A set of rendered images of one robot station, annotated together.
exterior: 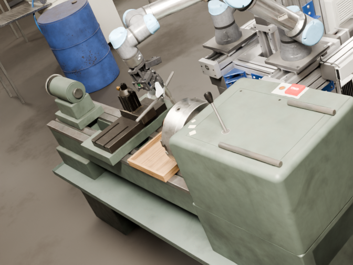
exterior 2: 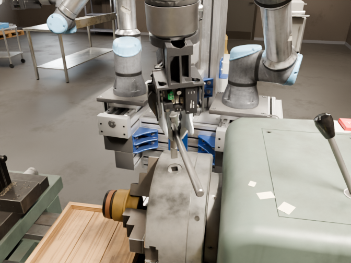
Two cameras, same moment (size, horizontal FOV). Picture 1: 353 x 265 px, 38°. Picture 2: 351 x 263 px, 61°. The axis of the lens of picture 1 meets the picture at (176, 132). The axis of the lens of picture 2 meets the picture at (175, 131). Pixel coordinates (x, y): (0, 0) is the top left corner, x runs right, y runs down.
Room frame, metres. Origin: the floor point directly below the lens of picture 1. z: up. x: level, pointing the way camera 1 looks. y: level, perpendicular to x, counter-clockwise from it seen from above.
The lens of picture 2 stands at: (1.58, 0.38, 1.62)
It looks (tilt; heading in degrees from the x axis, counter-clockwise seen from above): 27 degrees down; 310
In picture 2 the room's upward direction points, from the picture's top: straight up
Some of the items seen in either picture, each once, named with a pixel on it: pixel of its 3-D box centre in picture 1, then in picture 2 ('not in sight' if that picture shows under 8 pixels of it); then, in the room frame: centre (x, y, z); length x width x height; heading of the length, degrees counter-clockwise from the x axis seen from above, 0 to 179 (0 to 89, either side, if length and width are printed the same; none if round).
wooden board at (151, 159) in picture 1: (170, 149); (88, 250); (2.20, 0.06, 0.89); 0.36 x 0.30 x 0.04; 121
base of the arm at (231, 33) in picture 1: (226, 29); (129, 81); (2.58, -0.47, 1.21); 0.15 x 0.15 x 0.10
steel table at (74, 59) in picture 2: not in sight; (78, 43); (6.96, -2.98, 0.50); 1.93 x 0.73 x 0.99; 113
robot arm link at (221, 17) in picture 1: (221, 10); (127, 54); (2.59, -0.48, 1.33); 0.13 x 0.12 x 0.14; 136
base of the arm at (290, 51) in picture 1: (293, 43); (241, 91); (2.13, -0.68, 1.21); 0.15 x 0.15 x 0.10
